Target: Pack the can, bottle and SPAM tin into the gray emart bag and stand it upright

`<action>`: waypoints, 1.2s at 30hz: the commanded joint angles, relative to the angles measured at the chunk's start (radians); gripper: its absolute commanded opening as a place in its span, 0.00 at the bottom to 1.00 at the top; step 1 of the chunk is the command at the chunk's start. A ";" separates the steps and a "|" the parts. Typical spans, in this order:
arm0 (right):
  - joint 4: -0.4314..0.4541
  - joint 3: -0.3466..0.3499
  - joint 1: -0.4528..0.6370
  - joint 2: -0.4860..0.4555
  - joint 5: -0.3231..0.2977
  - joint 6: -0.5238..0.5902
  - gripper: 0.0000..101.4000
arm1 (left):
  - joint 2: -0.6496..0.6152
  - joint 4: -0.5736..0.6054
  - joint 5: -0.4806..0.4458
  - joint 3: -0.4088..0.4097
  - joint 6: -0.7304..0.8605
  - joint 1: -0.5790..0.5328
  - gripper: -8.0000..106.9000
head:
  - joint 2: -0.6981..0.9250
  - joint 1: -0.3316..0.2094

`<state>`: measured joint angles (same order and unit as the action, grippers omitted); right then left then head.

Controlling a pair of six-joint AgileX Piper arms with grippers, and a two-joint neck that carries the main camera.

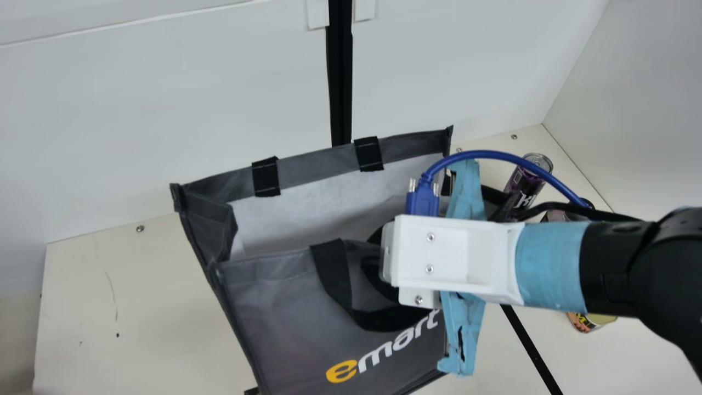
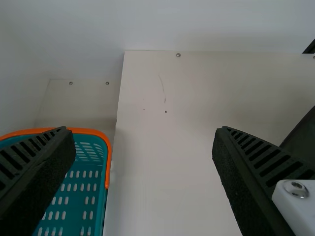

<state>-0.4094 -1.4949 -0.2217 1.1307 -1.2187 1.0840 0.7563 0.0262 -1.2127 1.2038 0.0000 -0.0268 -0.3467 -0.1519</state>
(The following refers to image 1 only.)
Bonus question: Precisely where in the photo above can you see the dark grey bag with straps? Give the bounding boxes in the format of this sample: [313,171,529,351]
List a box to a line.
[170,126,456,395]

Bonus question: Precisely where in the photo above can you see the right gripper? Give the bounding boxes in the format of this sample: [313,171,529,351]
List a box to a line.
[438,159,592,377]

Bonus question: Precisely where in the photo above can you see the purple can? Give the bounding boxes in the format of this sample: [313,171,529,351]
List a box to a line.
[503,153,553,221]

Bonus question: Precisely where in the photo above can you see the black post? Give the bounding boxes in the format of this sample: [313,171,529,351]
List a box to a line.
[326,0,353,146]

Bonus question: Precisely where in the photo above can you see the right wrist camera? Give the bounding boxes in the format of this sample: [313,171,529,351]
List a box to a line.
[380,214,526,309]

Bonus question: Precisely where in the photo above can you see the blue cable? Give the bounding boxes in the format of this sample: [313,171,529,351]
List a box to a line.
[406,150,596,216]

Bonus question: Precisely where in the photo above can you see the black strip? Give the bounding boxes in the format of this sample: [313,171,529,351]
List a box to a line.
[501,304,564,395]

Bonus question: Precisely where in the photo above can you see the black cable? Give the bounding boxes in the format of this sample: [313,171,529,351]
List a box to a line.
[490,202,645,223]

